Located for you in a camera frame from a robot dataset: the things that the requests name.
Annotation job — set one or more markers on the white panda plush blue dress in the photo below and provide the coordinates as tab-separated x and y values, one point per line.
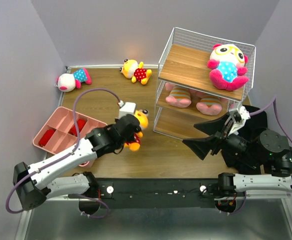
67	82

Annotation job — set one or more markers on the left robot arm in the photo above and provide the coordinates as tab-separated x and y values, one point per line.
36	183

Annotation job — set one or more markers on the yellow frog plush front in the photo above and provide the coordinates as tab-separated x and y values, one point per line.
142	116

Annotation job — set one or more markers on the black mounting rail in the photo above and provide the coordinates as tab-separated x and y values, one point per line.
146	193

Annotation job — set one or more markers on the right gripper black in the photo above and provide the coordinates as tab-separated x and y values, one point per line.
218	142

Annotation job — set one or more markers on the yellow frog plush back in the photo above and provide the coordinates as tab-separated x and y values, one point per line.
135	71

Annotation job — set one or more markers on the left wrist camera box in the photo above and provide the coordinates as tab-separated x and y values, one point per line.
126	108

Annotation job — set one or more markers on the pink frog plush striped shirt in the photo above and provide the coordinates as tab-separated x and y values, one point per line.
209	104

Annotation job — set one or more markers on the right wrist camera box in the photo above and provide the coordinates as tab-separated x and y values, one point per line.
238	115

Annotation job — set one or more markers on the pink plush face down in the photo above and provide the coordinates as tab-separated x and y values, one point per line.
179	96

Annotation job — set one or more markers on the red block under camera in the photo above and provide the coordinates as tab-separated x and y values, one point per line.
80	123

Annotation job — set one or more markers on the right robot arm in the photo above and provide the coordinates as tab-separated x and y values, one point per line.
264	161

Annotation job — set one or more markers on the white panda plush with glasses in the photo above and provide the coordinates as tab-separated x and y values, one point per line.
227	64

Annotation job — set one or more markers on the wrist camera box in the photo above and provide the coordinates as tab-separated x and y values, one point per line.
126	108
238	115

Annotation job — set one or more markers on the black cloth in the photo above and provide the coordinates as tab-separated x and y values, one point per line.
251	127

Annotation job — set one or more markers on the white wire wooden shelf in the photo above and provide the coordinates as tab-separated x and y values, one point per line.
184	63

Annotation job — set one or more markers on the red block in tray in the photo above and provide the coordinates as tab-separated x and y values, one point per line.
46	137

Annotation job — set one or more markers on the pink divided tray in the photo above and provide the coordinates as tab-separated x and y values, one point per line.
62	120

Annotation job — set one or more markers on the yellow frog plush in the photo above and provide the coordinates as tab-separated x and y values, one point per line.
142	116
135	71

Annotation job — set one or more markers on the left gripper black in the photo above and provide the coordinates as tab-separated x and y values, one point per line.
130	137

